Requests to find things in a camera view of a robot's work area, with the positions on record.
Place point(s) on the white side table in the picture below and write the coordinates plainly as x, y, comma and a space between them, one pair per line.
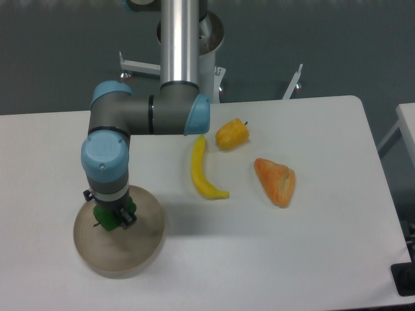
402, 128

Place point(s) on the beige round plate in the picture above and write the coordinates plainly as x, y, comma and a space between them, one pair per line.
121, 253

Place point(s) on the yellow banana toy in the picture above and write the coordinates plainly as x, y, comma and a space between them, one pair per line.
201, 183

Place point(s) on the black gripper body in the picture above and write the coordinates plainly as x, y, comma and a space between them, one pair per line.
109, 206

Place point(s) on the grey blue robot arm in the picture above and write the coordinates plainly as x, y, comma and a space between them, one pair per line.
116, 115

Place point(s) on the green bell pepper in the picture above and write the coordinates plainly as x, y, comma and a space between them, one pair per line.
110, 220

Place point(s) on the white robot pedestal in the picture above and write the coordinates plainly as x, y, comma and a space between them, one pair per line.
211, 35

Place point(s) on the yellow bell pepper toy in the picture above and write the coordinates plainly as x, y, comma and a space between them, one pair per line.
232, 134

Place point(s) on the black device at edge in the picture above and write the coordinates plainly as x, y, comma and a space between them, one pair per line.
403, 276

